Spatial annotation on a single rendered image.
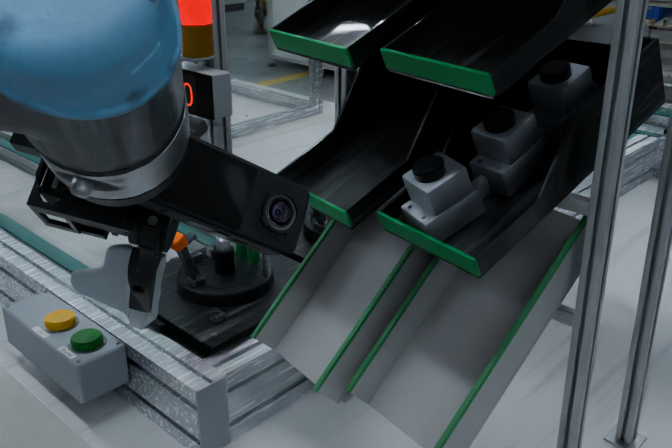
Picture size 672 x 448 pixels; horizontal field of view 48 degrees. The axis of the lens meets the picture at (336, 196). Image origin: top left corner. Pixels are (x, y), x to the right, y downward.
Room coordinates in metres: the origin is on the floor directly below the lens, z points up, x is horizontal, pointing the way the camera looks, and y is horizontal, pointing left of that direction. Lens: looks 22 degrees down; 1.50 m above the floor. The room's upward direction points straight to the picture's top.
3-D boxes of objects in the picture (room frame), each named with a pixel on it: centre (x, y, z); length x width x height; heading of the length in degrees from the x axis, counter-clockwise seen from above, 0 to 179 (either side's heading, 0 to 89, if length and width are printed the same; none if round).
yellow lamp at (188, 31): (1.19, 0.22, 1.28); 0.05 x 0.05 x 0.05
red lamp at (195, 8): (1.19, 0.22, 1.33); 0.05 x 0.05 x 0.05
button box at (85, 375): (0.88, 0.37, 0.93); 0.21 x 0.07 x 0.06; 47
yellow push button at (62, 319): (0.88, 0.37, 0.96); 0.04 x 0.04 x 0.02
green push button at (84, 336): (0.83, 0.32, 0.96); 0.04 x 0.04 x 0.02
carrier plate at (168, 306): (0.98, 0.16, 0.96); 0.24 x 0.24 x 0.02; 47
